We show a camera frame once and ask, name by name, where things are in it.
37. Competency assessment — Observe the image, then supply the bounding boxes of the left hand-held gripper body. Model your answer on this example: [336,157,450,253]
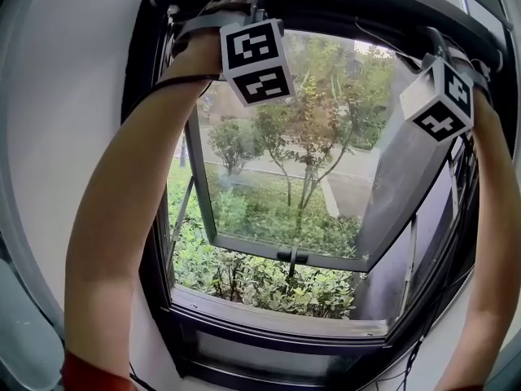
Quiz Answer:
[173,7,297,108]

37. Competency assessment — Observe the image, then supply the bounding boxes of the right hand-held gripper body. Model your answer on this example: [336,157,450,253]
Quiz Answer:
[397,37,495,143]

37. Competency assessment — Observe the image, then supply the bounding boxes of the person's left forearm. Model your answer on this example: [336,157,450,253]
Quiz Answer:
[63,34,224,382]

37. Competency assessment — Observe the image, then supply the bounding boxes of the person's right forearm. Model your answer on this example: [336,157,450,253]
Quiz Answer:
[439,91,517,391]

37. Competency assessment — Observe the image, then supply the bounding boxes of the open glass window sash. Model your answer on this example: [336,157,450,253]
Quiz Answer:
[183,24,455,275]

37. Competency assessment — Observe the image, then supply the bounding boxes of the person's left hand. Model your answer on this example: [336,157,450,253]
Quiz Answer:
[201,0,252,19]

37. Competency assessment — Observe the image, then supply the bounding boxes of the trees outside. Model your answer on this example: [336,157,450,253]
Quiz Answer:
[199,30,398,219]

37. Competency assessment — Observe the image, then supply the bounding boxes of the green shrubs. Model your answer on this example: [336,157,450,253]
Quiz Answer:
[166,165,367,321]

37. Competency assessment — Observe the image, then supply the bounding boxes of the person's red shirt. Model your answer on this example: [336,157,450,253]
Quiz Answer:
[60,350,134,391]

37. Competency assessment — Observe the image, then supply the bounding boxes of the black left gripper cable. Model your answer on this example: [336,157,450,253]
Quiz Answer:
[153,73,223,94]

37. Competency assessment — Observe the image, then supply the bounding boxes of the black window sash handle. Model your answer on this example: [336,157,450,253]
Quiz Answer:
[275,245,309,279]

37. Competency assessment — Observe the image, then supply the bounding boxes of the black window frame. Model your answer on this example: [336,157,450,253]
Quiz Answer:
[120,0,514,384]

